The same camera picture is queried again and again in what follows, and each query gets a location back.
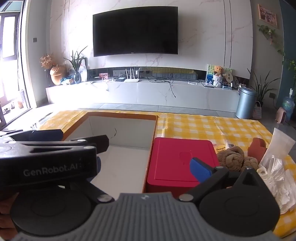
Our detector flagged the round paper fan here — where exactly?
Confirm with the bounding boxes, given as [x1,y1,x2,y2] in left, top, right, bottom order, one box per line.
[225,71,234,88]

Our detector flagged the white marble television console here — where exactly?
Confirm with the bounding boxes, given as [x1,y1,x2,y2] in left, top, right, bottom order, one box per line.
[45,79,240,112]

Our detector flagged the black wall television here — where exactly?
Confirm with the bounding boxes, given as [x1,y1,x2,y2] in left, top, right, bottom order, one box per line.
[92,6,179,57]

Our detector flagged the woven basket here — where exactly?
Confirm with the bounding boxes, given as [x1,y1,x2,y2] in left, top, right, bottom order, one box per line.
[252,101,263,120]

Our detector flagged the person's left hand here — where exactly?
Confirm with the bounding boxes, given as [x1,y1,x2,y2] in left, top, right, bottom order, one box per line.
[0,192,19,240]

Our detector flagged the red plastic box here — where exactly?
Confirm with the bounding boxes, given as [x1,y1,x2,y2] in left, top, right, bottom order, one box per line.
[146,137,221,194]

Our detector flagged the green and blue painting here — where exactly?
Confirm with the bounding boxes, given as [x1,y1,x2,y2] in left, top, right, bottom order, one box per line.
[205,64,233,84]

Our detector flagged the yellow checkered tablecloth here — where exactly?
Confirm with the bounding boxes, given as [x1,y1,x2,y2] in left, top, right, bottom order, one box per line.
[38,110,296,239]

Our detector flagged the white cloth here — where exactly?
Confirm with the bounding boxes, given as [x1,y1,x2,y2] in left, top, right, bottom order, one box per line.
[275,169,296,215]

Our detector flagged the dried flowers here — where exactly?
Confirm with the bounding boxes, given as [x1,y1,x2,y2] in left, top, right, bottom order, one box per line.
[40,54,57,70]

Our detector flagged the grey metal trash can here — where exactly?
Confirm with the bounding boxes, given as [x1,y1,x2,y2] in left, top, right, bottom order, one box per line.
[235,87,258,120]

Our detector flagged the blue water jug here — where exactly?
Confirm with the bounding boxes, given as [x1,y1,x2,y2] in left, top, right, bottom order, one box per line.
[282,89,295,114]

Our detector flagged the small teddy bear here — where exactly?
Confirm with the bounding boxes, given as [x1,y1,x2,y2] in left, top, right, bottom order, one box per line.
[212,65,225,88]

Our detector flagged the silver and yellow packet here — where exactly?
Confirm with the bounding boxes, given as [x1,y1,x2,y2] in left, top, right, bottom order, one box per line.
[216,141,234,154]

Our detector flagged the framed wall picture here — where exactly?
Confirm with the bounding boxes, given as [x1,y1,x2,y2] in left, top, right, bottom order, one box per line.
[258,4,278,29]

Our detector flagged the brown braided rope toy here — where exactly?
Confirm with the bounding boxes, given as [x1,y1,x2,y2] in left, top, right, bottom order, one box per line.
[217,146,259,172]

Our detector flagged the pink space heater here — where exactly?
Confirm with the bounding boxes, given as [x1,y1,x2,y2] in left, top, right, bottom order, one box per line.
[276,107,287,124]

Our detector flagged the trailing vine plant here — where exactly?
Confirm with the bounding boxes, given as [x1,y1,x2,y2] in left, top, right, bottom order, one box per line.
[258,24,296,78]

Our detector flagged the black cable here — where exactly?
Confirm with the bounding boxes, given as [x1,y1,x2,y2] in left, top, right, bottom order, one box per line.
[147,73,176,98]

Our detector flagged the acorn-shaped vase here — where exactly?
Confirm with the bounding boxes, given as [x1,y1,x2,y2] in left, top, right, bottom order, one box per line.
[49,65,66,86]

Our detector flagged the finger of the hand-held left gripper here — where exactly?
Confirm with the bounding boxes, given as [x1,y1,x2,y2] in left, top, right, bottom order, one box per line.
[70,135,110,154]
[0,130,64,141]

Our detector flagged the clear plastic bag bundle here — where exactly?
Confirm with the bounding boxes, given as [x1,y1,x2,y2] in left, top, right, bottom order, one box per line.
[257,155,287,200]

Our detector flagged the brown sponge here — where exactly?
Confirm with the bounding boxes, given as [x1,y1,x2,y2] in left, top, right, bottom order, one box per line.
[247,138,269,158]

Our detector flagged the white wifi router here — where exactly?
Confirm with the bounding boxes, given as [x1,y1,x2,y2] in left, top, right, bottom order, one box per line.
[124,68,140,83]

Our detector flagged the green plant in glass vase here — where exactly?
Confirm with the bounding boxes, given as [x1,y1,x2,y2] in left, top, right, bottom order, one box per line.
[63,46,89,84]

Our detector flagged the long-leaf potted plant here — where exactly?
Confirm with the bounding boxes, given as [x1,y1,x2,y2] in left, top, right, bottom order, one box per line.
[246,68,276,107]

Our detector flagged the white cardboard box orange rim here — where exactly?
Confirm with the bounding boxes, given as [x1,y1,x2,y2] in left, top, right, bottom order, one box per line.
[62,111,160,194]

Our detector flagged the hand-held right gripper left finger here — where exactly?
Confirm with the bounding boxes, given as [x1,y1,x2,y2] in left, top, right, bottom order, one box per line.
[79,156,115,202]

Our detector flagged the white foam sheet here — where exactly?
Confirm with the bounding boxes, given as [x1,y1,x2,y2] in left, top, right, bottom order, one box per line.
[259,127,294,168]

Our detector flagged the glass sliding door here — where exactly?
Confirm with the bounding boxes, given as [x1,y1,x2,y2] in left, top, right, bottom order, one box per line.
[0,9,31,131]

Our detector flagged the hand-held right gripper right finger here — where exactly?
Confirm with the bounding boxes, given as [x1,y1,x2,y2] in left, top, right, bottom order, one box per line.
[179,158,266,202]

